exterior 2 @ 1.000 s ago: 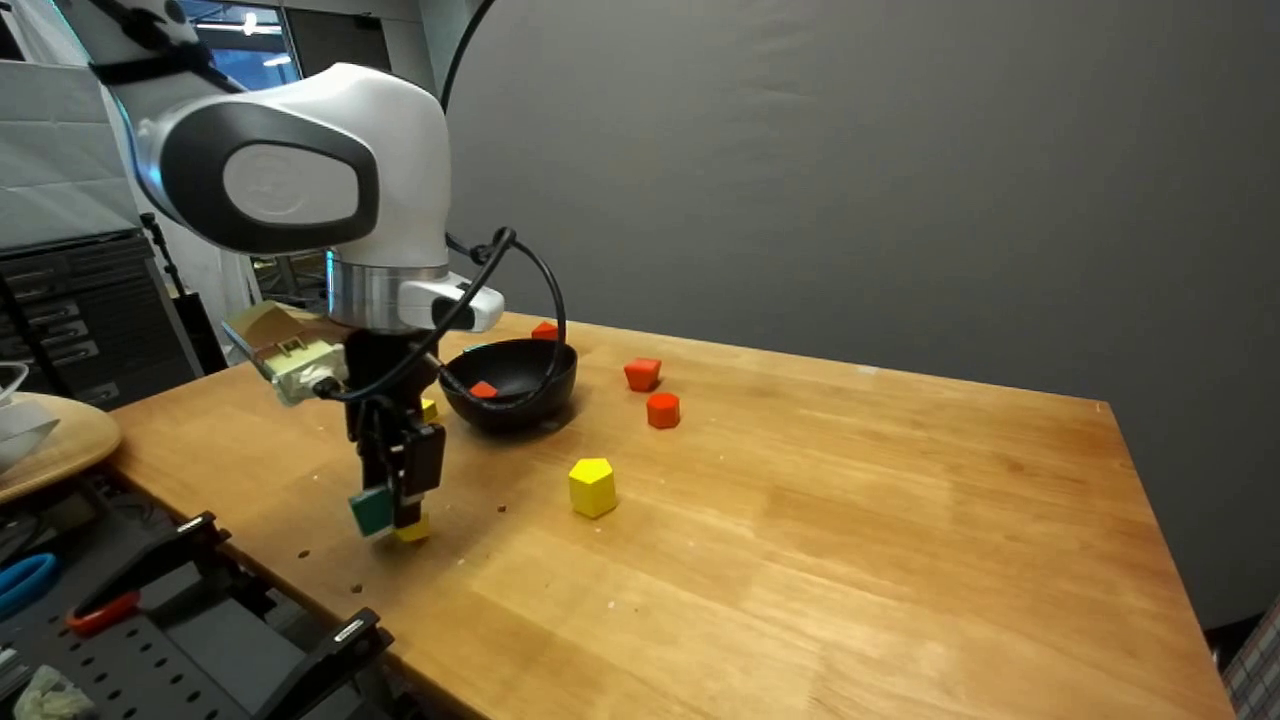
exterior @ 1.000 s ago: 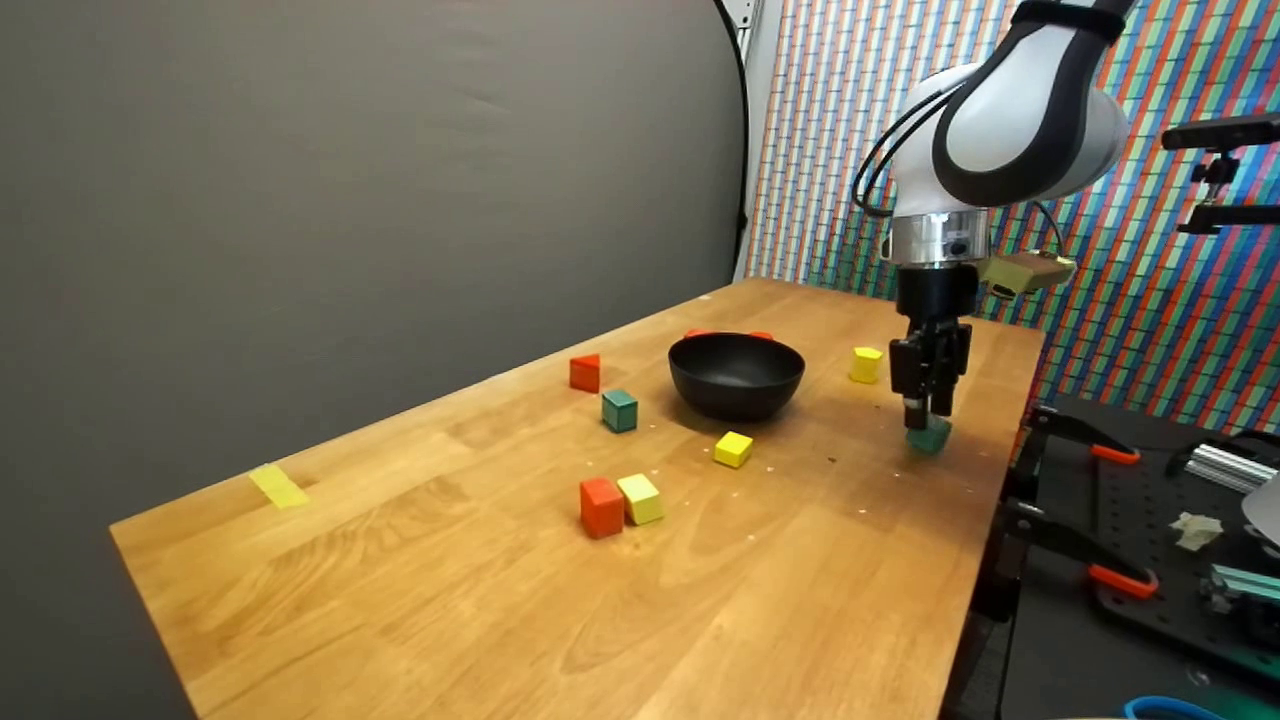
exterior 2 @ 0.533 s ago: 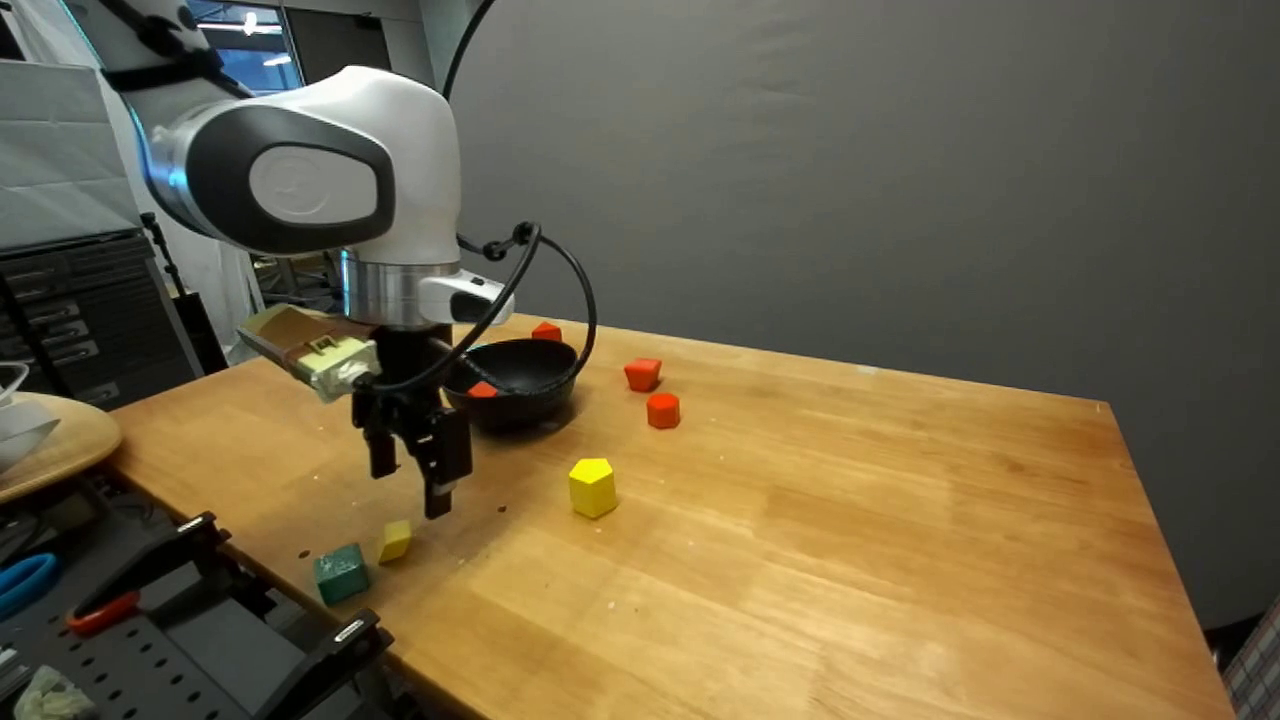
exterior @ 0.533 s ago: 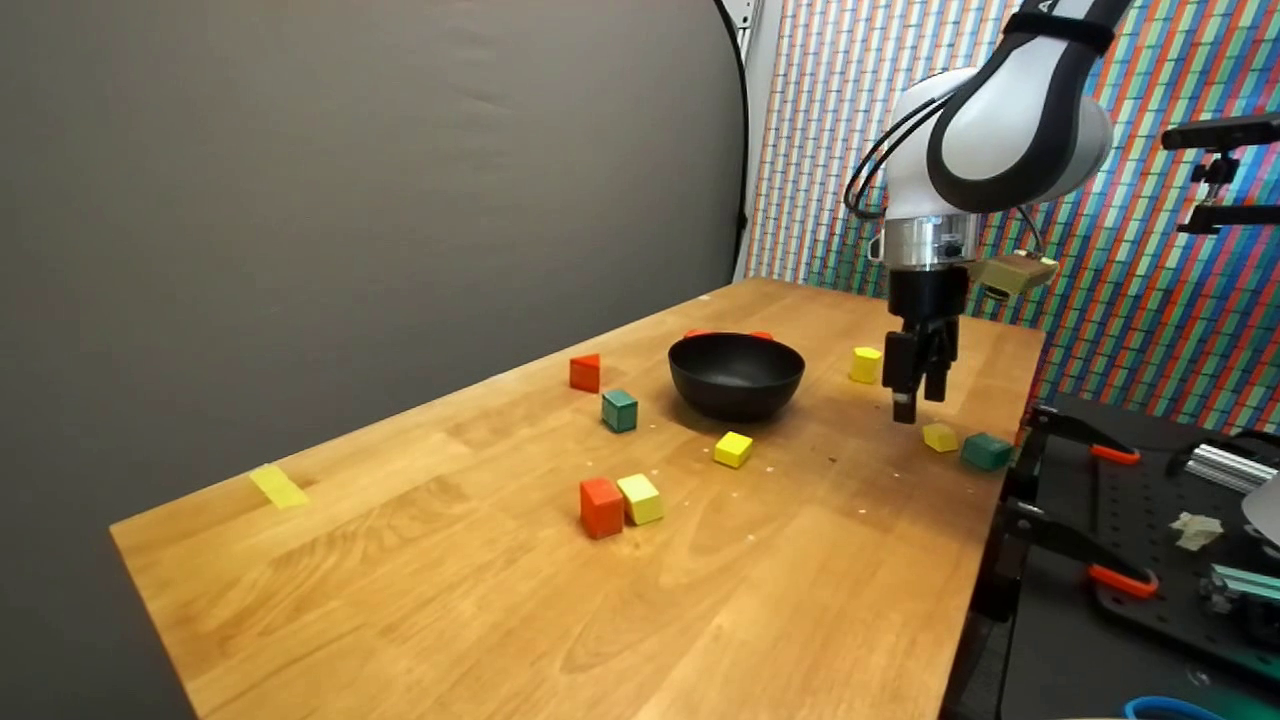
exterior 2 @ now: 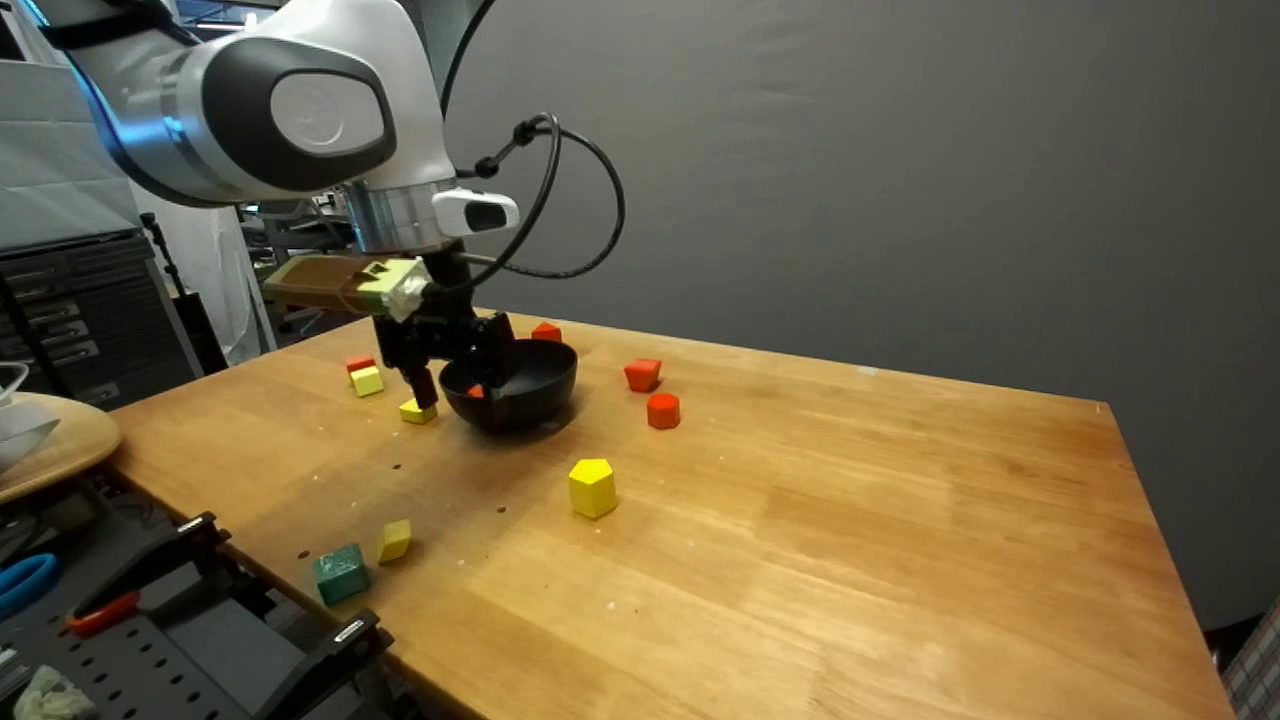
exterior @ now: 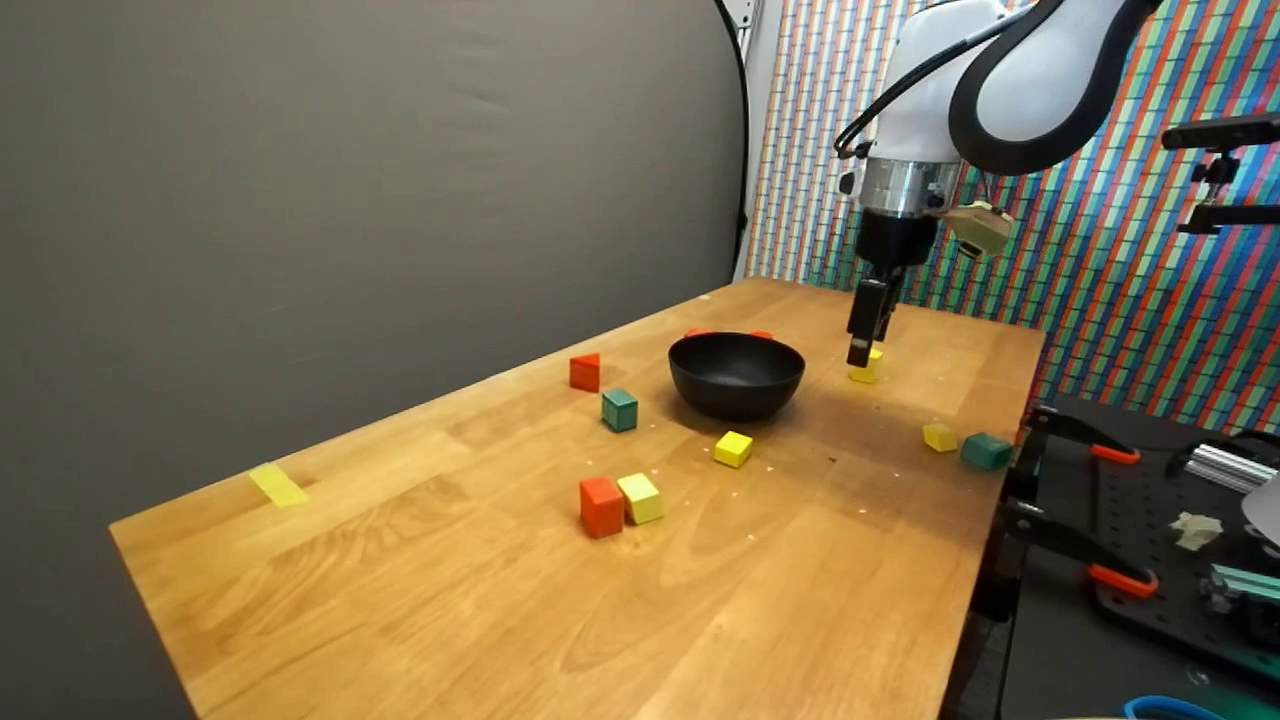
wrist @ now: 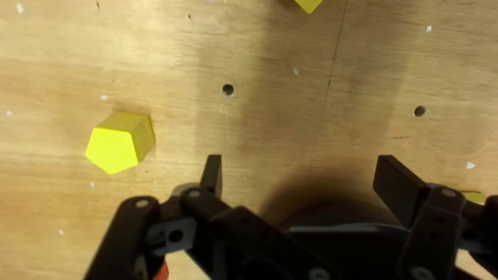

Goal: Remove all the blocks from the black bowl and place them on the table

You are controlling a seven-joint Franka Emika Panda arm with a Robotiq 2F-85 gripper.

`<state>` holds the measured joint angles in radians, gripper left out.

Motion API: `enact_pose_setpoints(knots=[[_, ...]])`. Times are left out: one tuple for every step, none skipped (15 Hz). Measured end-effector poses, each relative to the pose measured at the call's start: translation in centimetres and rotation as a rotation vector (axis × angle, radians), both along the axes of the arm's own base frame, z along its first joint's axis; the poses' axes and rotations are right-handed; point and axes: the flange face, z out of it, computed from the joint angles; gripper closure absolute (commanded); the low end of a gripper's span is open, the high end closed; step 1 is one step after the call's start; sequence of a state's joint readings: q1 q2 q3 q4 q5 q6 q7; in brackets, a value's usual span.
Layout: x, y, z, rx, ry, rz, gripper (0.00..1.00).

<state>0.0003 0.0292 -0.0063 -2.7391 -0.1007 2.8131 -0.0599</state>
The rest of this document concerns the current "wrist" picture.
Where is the yellow pentagon block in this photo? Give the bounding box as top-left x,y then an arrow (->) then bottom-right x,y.
84,110 -> 157,176

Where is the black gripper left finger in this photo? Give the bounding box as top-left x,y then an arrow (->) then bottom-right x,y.
84,155 -> 286,280

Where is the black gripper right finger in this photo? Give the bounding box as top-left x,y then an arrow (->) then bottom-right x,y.
372,155 -> 498,280

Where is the yellow wooden block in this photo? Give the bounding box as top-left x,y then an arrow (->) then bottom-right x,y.
292,0 -> 324,16

